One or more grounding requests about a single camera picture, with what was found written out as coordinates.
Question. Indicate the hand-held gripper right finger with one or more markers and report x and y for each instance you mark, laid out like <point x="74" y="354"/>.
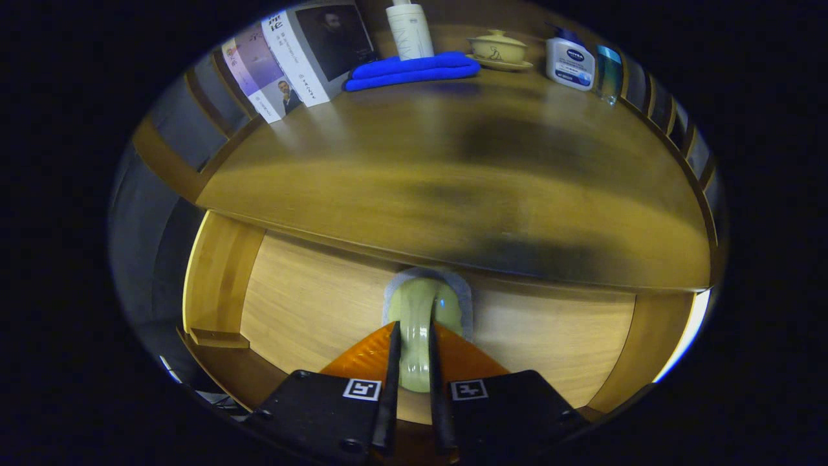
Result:
<point x="511" y="408"/>

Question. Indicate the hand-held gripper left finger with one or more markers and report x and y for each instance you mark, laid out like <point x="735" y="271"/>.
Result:
<point x="317" y="408"/>

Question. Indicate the wooden drawer with black knob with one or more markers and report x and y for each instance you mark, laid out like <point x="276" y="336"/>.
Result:
<point x="310" y="304"/>

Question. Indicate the green scrub brush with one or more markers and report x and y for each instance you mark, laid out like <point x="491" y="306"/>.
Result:
<point x="414" y="310"/>

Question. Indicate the brown wooden countertop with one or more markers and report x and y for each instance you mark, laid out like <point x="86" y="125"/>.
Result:
<point x="420" y="162"/>

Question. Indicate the brown wooden cabinet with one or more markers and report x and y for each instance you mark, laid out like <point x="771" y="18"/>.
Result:
<point x="162" y="149"/>

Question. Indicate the black backdrop cloth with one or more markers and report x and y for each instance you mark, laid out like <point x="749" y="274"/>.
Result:
<point x="136" y="246"/>

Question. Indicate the purple book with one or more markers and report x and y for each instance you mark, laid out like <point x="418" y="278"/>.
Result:
<point x="259" y="71"/>

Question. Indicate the slim teal bottle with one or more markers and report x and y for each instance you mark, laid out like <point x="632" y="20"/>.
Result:
<point x="608" y="74"/>

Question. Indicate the white bottle with blue cap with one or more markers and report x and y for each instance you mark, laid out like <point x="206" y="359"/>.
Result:
<point x="569" y="61"/>

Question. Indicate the blue folded cloth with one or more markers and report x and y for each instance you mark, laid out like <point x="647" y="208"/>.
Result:
<point x="414" y="70"/>

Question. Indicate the thick white book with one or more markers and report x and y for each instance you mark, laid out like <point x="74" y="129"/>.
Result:
<point x="304" y="52"/>

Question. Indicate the beige lidded teacup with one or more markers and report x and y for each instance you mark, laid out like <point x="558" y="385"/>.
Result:
<point x="498" y="48"/>

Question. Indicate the white pump bottle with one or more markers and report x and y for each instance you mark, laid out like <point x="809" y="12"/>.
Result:
<point x="411" y="32"/>

